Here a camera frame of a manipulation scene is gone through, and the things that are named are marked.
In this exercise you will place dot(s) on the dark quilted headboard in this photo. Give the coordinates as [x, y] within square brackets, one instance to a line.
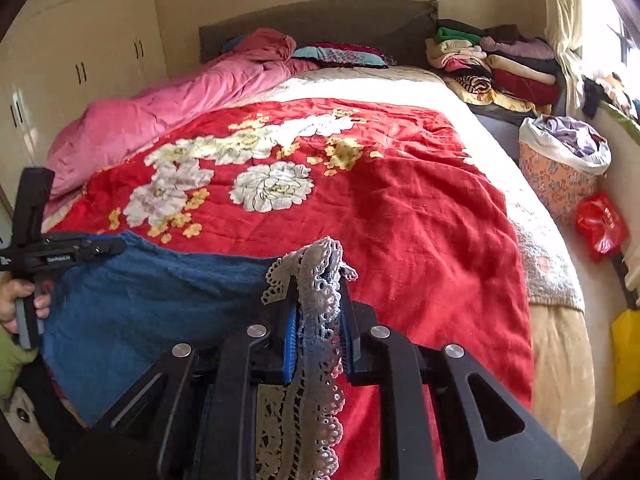
[325, 25]

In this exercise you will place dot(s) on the white purple garment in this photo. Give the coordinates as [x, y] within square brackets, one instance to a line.
[550, 180]

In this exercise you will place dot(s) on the cream curtain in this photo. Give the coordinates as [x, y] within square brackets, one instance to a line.
[562, 20]

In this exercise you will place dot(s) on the bed with beige sheet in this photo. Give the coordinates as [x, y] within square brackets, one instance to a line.
[562, 370]

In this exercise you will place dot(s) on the blue jeans pants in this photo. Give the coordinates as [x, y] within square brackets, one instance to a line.
[150, 310]

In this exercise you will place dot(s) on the teal patterned pillow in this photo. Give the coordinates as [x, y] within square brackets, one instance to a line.
[340, 55]

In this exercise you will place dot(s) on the red plastic bag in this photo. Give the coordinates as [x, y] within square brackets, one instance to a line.
[600, 225]

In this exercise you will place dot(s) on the person's left hand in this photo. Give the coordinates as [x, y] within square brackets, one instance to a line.
[9, 302]

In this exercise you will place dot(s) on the yellow bag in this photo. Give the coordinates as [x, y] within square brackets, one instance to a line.
[627, 355]

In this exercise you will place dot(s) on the cream wardrobe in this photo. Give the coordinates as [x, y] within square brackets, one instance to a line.
[75, 50]

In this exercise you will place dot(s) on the person's green clothing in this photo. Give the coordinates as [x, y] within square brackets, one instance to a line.
[12, 365]

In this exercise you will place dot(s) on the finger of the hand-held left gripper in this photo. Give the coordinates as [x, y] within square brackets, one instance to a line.
[100, 248]

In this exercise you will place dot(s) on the pile of folded clothes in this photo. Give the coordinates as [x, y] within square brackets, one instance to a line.
[500, 70]

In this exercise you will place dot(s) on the pink quilt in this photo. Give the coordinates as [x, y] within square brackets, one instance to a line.
[150, 110]

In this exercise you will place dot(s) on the purple cloth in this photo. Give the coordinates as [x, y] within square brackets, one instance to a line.
[570, 135]

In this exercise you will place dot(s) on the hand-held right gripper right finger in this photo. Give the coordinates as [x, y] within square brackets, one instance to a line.
[348, 345]

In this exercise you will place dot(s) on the red floral blanket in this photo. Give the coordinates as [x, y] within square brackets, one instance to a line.
[400, 210]

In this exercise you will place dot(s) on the window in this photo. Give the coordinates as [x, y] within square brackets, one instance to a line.
[610, 25]

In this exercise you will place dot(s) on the heap of clothes on sill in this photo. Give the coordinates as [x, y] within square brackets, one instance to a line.
[612, 92]

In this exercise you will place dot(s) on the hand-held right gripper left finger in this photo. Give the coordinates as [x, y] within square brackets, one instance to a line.
[291, 345]

